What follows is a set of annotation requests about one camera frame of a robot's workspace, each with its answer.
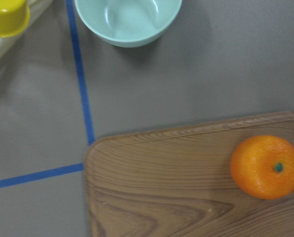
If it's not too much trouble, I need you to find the orange mandarin fruit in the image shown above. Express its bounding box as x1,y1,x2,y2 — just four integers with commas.
230,135,294,199

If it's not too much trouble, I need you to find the wooden cutting board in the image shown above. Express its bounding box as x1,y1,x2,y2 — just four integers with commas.
84,112,294,237

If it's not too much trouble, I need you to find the green bowl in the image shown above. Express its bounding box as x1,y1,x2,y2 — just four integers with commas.
75,0,182,48

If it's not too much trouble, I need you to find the wooden mug rack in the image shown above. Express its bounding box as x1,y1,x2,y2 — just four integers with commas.
0,0,53,59

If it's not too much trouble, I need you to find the yellow cup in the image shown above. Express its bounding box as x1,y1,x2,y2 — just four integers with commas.
0,0,30,38

